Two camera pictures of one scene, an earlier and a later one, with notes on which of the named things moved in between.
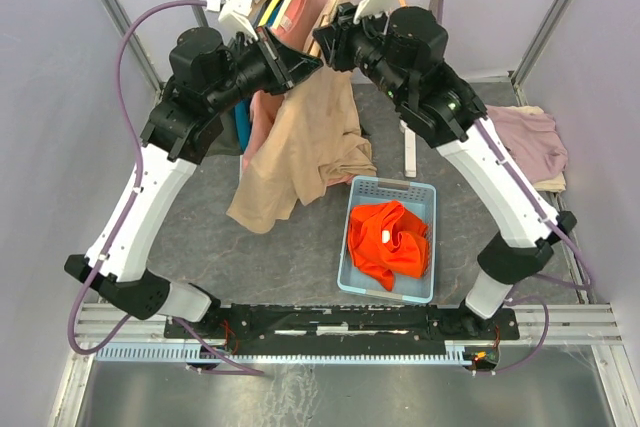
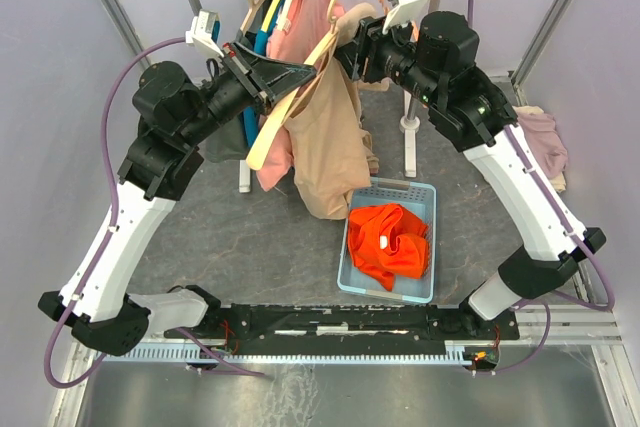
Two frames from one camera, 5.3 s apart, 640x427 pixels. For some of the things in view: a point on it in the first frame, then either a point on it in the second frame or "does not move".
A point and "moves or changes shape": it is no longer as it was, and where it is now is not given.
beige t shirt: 310,137 moves or changes shape
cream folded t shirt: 551,185 does not move
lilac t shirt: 534,139 does not move
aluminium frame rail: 572,324 does not move
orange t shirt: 384,239 does not move
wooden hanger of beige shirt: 313,47 -> 290,99
